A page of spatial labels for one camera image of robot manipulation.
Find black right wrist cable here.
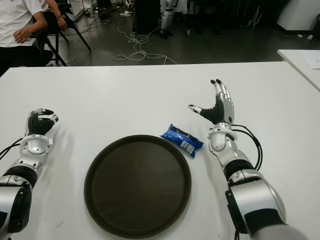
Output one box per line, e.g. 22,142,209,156
232,123,263,172

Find round dark brown tray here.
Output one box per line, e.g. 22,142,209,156
83,134,193,240

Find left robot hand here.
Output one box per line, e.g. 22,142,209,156
24,107,60,137

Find black chair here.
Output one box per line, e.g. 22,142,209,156
29,0,92,67

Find white side table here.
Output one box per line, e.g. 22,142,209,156
276,49,320,92

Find blue Oreo cookie pack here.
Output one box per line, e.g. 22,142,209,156
159,123,205,159

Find black cabinet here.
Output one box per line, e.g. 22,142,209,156
134,0,162,35

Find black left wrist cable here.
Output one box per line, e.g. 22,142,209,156
0,137,25,161

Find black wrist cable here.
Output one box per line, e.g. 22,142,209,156
232,123,263,172
0,137,25,161

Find white cabinet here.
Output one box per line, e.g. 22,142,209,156
276,0,320,41

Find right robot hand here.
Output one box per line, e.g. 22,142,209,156
187,78,236,126

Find black right elbow cable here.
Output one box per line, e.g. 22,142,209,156
233,219,242,240

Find white paper sheet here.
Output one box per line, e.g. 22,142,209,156
303,53,320,70

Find seated person in white shirt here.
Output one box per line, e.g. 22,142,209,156
0,0,68,76

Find white floor cable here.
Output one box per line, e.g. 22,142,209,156
112,9,178,65

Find folded metal stand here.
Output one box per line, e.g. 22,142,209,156
246,4,263,30

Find silver humanoid robot legs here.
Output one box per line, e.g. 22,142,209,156
159,0,180,40

